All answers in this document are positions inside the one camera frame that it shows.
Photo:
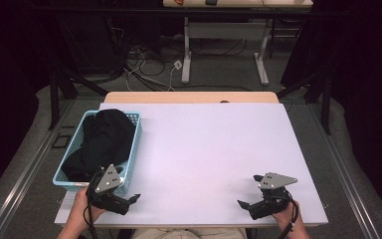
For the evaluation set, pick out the black metal stand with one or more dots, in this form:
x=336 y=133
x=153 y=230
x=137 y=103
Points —
x=325 y=99
x=54 y=99

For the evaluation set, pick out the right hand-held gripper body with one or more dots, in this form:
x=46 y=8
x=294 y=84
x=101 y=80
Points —
x=273 y=181

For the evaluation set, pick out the dark curtain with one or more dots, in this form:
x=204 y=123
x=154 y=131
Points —
x=3 y=99
x=371 y=99

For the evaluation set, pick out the person's right hand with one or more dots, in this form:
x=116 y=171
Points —
x=285 y=219

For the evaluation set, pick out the white power adapter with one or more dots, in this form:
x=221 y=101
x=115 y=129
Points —
x=178 y=64

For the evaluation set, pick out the person's left hand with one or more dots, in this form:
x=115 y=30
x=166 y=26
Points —
x=79 y=210

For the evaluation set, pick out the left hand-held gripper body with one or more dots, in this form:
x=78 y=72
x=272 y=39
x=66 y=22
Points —
x=107 y=181

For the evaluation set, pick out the white desk with metal legs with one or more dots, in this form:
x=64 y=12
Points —
x=225 y=30

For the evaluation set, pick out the light blue plastic basket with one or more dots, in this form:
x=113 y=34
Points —
x=131 y=156

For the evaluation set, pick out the black cloth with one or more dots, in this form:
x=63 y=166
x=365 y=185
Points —
x=104 y=142

